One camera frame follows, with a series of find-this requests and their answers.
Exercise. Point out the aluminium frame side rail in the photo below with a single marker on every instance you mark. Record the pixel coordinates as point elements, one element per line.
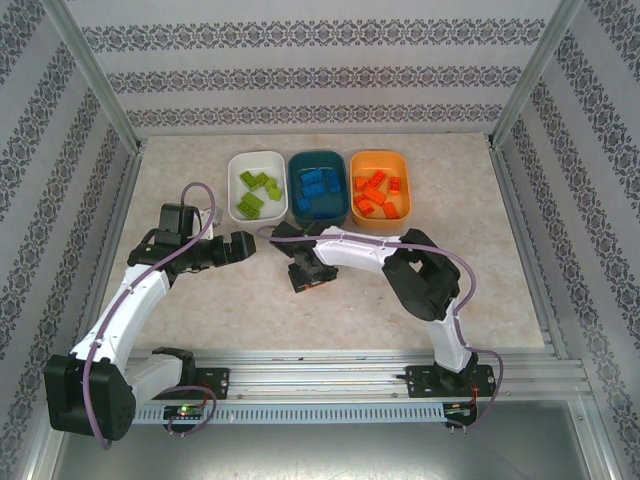
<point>529,250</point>
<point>121,200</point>

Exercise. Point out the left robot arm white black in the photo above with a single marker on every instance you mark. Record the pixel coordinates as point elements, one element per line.
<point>125,310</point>

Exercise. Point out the small blue lego brick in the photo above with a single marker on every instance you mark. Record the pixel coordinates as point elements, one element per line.
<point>303,205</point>

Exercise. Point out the aluminium base rail beam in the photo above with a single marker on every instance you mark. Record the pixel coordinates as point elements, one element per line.
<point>325,382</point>

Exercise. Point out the grey metal sheet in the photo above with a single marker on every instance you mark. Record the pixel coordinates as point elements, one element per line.
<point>325,455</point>

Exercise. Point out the white plastic container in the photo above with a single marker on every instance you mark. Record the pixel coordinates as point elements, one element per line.
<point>272,212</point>

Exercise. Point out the small circuit board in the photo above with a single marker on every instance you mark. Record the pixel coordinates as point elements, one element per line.
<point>457,410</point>
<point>186,411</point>

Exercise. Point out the orange plastic container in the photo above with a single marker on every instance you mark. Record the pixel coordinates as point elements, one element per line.
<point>380,162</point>

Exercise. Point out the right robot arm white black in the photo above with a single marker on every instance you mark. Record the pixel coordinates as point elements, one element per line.
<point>350,252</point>

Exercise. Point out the aluminium frame post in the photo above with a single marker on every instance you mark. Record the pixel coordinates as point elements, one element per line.
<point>90,75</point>
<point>537,75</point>

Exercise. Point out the dark teal plastic container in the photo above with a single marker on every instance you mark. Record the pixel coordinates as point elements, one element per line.
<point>335,202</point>

